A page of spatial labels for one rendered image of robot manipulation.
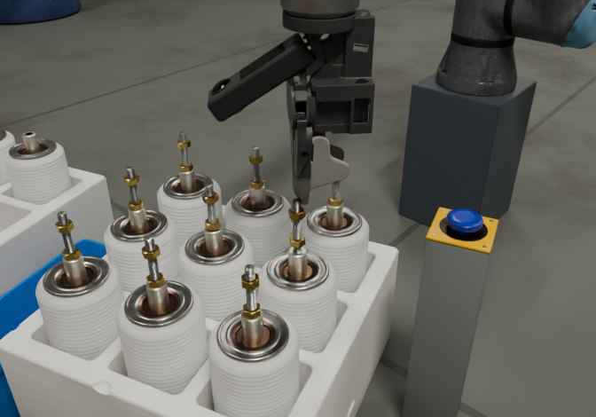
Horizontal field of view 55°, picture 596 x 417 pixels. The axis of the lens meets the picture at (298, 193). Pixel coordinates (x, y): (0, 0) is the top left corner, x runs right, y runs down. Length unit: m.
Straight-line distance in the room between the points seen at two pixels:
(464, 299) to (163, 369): 0.35
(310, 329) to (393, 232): 0.56
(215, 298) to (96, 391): 0.17
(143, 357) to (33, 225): 0.41
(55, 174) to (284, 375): 0.60
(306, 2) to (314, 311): 0.34
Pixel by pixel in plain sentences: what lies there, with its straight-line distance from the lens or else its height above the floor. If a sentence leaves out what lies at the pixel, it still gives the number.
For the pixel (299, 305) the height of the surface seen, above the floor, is 0.24.
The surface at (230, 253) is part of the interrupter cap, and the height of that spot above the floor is 0.25.
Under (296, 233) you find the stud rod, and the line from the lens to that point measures 0.66.
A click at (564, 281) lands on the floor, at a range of 1.18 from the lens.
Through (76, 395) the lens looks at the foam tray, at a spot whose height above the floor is 0.15.
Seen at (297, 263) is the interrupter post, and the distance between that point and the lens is 0.67.
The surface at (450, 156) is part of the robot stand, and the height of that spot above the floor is 0.18.
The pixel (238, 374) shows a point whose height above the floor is 0.24.
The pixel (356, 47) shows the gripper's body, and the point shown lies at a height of 0.52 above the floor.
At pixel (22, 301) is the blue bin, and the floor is 0.09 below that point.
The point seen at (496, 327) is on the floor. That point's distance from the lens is 1.04.
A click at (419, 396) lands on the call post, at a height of 0.06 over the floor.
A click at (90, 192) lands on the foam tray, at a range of 1.08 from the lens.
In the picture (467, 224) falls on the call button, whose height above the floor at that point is 0.33.
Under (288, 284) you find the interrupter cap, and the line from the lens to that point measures 0.67.
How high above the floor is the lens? 0.68
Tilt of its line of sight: 30 degrees down
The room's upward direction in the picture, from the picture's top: straight up
